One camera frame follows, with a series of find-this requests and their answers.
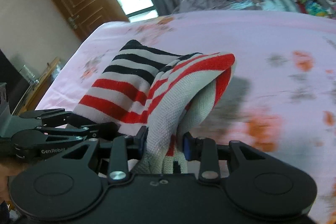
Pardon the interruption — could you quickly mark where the striped red black white sweater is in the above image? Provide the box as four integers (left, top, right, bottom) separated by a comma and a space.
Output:
70, 40, 236, 174

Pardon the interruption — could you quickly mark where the person's hand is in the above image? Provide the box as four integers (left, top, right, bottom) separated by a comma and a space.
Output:
0, 158, 30, 202

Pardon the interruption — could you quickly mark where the pink floral bed sheet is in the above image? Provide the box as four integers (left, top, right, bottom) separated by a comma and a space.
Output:
38, 11, 335, 223

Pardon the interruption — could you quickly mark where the colourful floral cloth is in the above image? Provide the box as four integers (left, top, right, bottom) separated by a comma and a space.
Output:
297, 0, 335, 19

